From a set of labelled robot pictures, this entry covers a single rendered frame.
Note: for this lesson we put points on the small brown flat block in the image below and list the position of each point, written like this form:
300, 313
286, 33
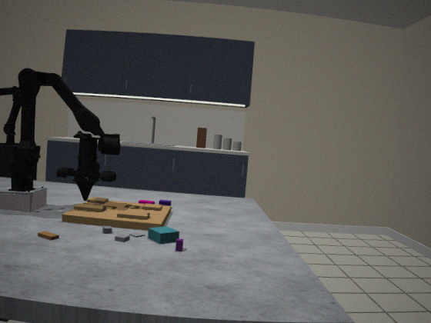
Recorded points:
47, 235

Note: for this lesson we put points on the tan wooden puzzle board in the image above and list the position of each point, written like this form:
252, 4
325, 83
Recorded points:
96, 212

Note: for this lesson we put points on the teal rectangular block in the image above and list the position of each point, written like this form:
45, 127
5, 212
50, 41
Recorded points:
163, 235

